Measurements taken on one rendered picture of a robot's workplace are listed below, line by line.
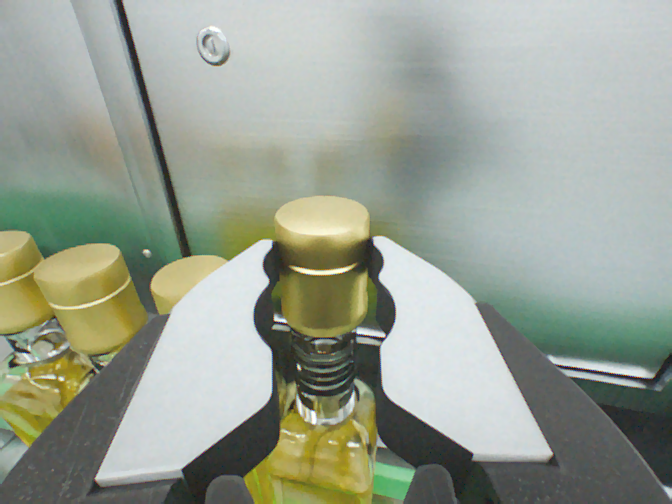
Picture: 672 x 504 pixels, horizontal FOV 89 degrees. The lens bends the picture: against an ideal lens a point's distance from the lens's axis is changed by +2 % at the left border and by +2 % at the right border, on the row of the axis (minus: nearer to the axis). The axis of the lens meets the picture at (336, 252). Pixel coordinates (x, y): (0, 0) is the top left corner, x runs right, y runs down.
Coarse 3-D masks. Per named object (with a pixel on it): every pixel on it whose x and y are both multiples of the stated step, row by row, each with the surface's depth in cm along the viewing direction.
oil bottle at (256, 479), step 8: (280, 376) 20; (280, 384) 20; (280, 392) 20; (280, 400) 20; (256, 472) 18; (264, 472) 18; (248, 480) 18; (256, 480) 18; (264, 480) 19; (248, 488) 18; (256, 488) 18; (264, 488) 19; (256, 496) 19; (264, 496) 19
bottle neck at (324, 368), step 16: (304, 336) 15; (336, 336) 16; (352, 336) 14; (304, 352) 14; (320, 352) 14; (336, 352) 14; (352, 352) 15; (304, 368) 14; (320, 368) 14; (336, 368) 14; (352, 368) 15; (304, 384) 15; (320, 384) 14; (336, 384) 15; (352, 384) 16; (304, 400) 16; (320, 400) 15; (336, 400) 15; (352, 400) 17; (304, 416) 16; (320, 416) 16; (336, 416) 16
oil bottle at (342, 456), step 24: (288, 384) 19; (360, 384) 18; (288, 408) 17; (360, 408) 17; (288, 432) 16; (312, 432) 16; (336, 432) 16; (360, 432) 16; (288, 456) 16; (312, 456) 16; (336, 456) 16; (360, 456) 16; (288, 480) 17; (312, 480) 16; (336, 480) 16; (360, 480) 16
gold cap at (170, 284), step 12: (180, 264) 15; (192, 264) 15; (204, 264) 15; (216, 264) 15; (156, 276) 15; (168, 276) 15; (180, 276) 15; (192, 276) 15; (204, 276) 15; (156, 288) 14; (168, 288) 14; (180, 288) 14; (156, 300) 14; (168, 300) 13; (168, 312) 14
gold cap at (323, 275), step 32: (288, 224) 11; (320, 224) 11; (352, 224) 11; (288, 256) 11; (320, 256) 11; (352, 256) 11; (288, 288) 12; (320, 288) 12; (352, 288) 12; (288, 320) 13; (320, 320) 12; (352, 320) 13
